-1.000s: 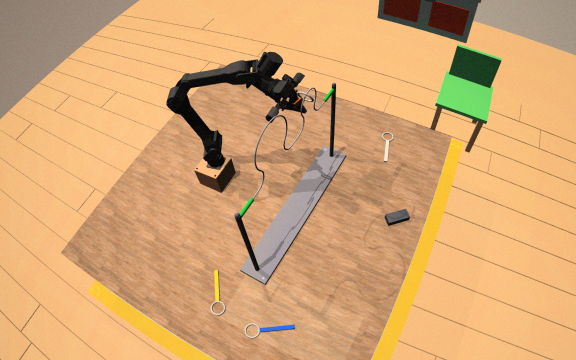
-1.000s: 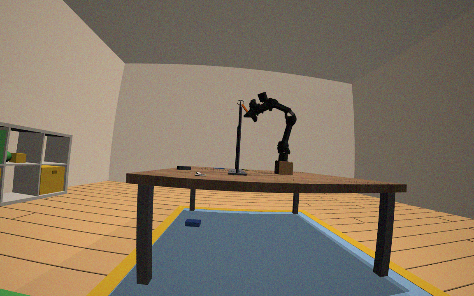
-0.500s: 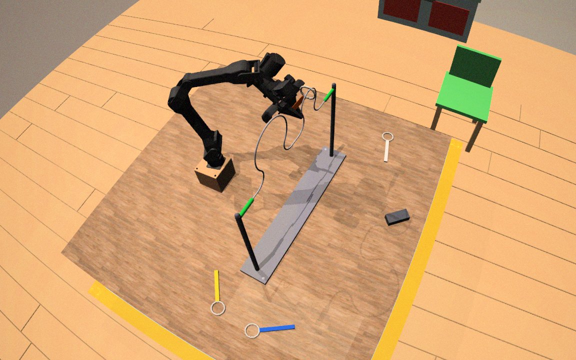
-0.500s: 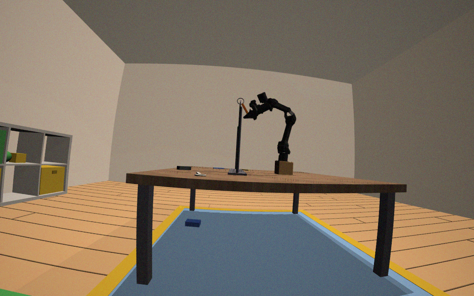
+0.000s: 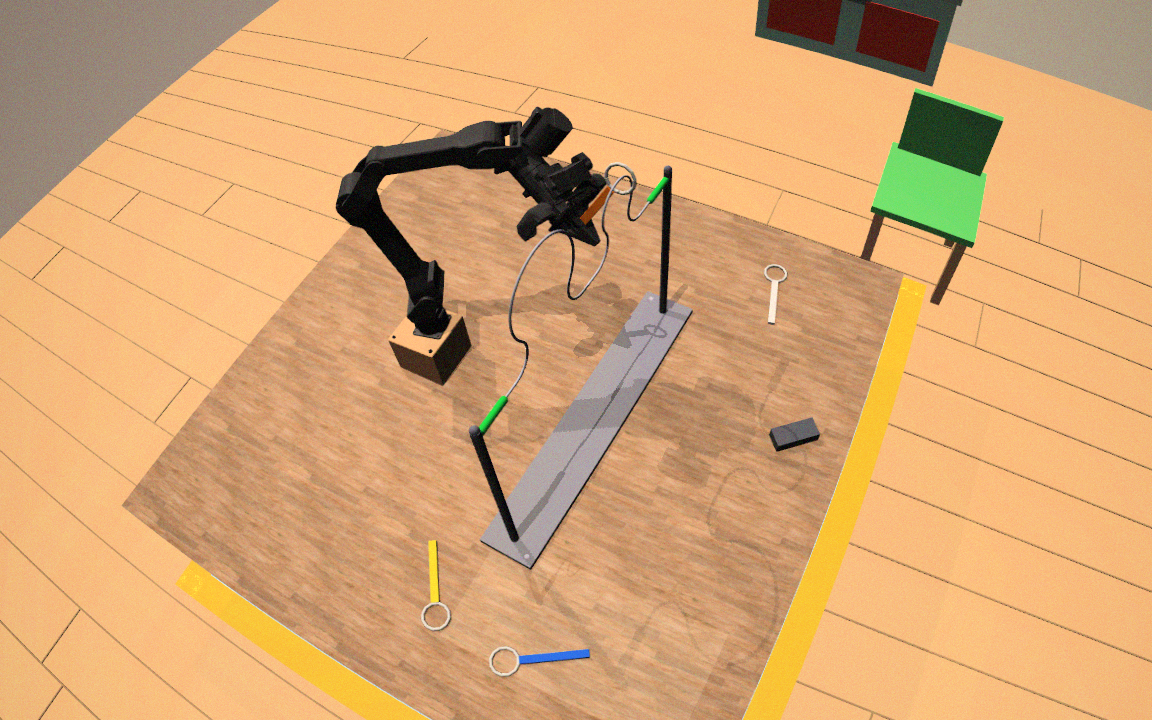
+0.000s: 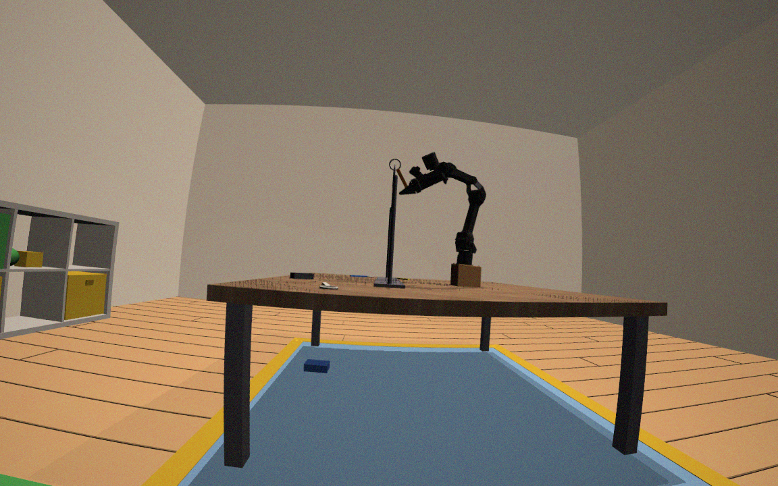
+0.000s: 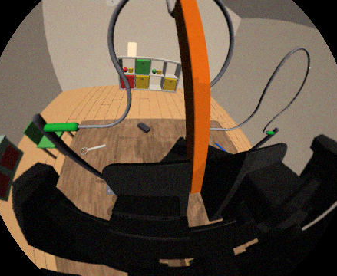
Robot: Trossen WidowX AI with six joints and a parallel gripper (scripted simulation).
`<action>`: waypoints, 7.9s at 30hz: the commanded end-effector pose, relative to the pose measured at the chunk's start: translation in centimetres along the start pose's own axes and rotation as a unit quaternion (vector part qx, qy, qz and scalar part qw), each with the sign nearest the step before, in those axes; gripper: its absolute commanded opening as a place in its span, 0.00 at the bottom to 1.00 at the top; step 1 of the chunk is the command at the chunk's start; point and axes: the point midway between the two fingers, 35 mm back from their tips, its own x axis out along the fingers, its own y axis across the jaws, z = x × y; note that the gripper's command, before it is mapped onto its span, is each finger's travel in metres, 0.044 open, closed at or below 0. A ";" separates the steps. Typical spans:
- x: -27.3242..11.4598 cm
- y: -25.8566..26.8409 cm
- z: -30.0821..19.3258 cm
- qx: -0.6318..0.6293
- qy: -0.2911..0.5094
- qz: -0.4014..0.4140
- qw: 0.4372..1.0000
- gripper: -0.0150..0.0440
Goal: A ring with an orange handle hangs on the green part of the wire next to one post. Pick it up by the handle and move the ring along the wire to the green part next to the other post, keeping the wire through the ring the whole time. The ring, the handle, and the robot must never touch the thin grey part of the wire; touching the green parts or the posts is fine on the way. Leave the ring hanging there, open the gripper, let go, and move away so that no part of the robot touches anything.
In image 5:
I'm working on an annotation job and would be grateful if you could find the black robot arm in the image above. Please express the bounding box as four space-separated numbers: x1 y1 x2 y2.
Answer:
335 107 594 340

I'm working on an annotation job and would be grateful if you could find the orange handle with grey ring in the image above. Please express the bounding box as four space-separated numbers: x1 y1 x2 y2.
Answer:
579 162 637 225

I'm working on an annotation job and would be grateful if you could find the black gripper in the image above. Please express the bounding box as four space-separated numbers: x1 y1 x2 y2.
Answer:
517 162 606 247

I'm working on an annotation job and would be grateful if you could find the yellow handle with grey ring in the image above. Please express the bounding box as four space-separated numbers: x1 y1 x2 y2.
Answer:
420 540 450 631

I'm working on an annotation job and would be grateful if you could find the white ring with blue handle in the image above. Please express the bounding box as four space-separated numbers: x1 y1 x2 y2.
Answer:
488 646 590 677

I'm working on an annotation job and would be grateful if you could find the grey loop with white handle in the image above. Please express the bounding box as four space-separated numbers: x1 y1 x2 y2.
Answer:
764 264 787 325

